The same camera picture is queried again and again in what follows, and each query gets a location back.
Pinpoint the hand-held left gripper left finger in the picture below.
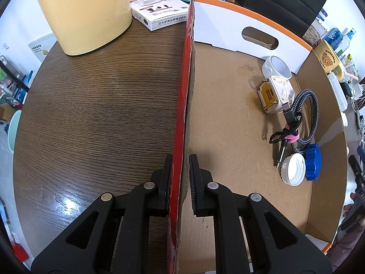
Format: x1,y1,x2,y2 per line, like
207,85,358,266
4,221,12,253
31,153,174,274

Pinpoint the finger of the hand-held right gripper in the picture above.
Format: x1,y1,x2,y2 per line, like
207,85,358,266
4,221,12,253
348,145,365,190

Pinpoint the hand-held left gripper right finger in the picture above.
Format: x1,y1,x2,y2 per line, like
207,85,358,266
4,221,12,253
189,154,334,274

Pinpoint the red cardboard box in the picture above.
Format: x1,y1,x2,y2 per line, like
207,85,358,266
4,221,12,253
167,0,349,274

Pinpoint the blue notched lid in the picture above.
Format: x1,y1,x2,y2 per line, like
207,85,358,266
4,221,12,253
305,144,322,182

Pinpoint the large grey-white ribbed lid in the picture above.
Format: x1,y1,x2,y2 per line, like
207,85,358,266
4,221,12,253
279,153,307,187

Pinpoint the braided cable with pink tie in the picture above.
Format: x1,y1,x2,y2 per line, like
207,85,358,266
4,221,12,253
269,89,319,169

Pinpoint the large translucent white bottle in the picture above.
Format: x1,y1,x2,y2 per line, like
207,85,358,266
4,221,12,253
327,73,349,127

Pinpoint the white and yellow charger plug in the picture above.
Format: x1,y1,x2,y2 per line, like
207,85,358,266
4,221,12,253
255,74,295,115

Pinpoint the small white lid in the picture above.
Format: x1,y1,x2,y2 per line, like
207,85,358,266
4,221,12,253
262,55,292,80

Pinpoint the person's right hand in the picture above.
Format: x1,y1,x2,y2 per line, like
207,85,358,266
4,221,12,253
343,192,357,218

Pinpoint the person's clothing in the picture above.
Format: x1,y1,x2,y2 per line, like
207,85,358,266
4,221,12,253
328,223,365,266

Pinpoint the black pouch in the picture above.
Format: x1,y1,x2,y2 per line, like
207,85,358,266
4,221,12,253
341,81,354,97

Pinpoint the yellow green snack packet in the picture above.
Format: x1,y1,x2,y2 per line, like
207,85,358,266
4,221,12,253
346,54,358,75

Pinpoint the yellow bear mug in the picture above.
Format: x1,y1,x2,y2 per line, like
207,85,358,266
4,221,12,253
314,40,345,80

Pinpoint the clear soda bottle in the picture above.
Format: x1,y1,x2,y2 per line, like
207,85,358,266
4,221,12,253
339,29,357,55

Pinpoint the blue drink can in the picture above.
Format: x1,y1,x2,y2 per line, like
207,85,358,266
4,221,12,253
325,28,343,46

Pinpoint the clear container with purple lid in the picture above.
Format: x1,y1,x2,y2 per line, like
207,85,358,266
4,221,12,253
302,8,328,46

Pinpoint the mint green basin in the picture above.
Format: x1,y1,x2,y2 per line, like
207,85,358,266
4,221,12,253
8,110,22,153

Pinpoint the red plastic object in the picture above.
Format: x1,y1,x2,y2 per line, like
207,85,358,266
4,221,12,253
13,242,29,262

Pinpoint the white product box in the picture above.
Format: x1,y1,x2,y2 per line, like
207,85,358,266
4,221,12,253
128,0,190,32

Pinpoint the cluttered storage rack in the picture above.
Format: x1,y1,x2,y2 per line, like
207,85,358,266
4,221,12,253
0,55,32,112

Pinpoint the white labelled storage box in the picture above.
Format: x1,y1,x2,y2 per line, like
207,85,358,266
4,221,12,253
28,33,55,62

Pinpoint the yellow thermos jug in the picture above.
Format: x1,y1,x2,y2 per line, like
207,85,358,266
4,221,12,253
31,0,133,56

